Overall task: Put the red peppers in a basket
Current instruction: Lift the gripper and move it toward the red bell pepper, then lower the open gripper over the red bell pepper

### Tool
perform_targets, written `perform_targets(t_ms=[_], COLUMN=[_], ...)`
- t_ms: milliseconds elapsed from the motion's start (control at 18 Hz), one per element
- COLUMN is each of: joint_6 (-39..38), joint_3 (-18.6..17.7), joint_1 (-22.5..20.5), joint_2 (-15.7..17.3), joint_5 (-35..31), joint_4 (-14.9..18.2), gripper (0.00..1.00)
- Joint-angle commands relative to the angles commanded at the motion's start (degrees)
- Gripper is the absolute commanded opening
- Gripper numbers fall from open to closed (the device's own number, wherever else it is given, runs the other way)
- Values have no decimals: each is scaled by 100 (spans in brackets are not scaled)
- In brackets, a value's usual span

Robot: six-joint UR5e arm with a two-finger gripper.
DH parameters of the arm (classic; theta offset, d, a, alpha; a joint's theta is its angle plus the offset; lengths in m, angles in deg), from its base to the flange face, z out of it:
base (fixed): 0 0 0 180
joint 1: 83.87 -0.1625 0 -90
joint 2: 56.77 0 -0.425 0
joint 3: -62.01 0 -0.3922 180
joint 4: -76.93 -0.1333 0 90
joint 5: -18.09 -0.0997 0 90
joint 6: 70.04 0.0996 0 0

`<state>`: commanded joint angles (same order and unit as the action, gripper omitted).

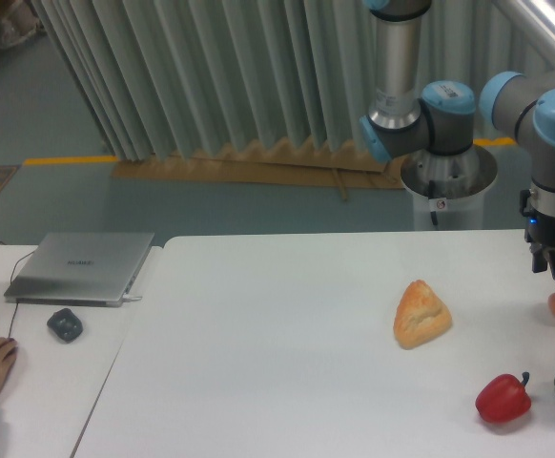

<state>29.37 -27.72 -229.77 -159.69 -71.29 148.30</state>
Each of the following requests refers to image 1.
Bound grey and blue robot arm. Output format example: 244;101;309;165
360;1;555;281

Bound triangular bread pastry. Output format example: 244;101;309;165
393;280;453;350

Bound red bell pepper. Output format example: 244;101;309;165
475;371;532;424

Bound brown cardboard sheet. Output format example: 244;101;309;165
112;137;402;192

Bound grey pleated curtain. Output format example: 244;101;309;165
29;0;555;160

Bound silver closed laptop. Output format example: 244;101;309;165
4;232;154;306

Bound black computer mouse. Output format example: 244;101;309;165
47;308;84;344

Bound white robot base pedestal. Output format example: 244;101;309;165
401;145;498;231

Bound black laptop cable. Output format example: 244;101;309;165
0;239;43;341

